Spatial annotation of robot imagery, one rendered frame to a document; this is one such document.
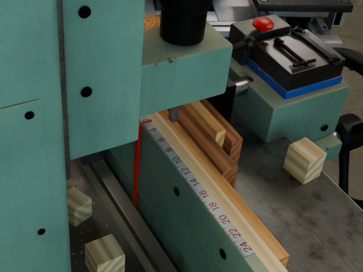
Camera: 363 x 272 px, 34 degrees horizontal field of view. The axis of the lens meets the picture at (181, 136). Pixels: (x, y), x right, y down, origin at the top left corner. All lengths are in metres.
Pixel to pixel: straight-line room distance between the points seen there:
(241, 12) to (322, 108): 0.68
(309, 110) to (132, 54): 0.34
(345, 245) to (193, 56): 0.28
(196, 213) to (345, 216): 0.19
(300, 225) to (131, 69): 0.28
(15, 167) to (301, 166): 0.37
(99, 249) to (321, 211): 0.28
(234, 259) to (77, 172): 0.35
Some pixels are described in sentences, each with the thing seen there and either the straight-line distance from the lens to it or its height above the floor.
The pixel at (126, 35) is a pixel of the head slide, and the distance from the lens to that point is 0.55.
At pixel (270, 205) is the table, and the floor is 0.90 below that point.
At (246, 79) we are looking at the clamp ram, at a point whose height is 0.96.
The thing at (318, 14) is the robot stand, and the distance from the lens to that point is 1.42.
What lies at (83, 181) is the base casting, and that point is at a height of 0.80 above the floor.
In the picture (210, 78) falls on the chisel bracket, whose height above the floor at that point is 1.03.
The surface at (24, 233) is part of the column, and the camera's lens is 0.60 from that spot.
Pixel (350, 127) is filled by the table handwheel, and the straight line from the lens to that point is 0.99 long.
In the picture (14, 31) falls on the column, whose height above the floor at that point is 1.19.
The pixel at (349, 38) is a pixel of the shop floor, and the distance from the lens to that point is 3.02.
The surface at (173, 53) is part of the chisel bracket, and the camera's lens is 0.65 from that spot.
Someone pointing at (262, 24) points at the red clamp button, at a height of 1.02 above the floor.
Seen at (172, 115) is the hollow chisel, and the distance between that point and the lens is 0.74.
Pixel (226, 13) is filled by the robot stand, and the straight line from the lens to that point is 1.47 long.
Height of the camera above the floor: 1.42
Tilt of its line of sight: 40 degrees down
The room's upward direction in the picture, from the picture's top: 7 degrees clockwise
